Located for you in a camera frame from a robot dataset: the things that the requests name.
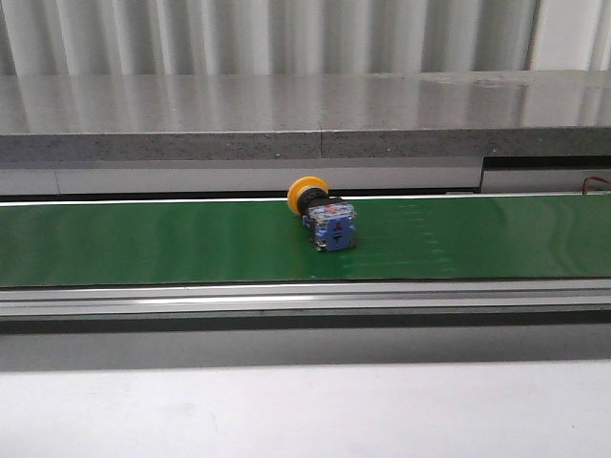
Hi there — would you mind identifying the green conveyor belt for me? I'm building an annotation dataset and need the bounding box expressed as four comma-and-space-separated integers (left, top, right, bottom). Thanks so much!
1, 195, 610, 288

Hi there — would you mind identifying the grey speckled stone counter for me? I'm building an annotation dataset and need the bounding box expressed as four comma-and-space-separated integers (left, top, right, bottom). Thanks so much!
1, 71, 610, 167

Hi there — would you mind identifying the aluminium conveyor frame rail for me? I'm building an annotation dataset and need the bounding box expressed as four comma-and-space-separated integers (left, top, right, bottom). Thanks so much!
1, 279, 610, 334

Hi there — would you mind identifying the white pleated curtain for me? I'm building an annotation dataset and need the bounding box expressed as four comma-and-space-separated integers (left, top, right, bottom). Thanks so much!
1, 1, 610, 75

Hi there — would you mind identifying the yellow mushroom push button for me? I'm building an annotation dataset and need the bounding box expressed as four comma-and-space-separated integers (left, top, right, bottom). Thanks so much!
287, 176, 356, 252

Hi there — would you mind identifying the red wire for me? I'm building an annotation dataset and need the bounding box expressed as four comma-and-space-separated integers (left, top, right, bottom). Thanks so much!
579, 176, 611, 196

